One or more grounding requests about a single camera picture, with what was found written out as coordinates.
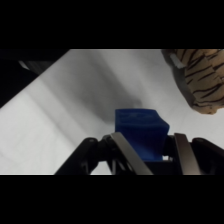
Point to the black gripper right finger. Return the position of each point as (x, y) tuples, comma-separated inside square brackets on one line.
[(186, 156)]

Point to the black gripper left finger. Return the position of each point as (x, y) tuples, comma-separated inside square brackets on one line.
[(128, 153)]

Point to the blue cube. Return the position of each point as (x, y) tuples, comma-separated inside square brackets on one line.
[(140, 133)]

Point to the tiger striped plush toy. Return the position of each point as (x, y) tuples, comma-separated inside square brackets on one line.
[(206, 80)]

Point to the black curtain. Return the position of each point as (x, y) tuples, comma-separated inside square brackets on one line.
[(16, 76)]

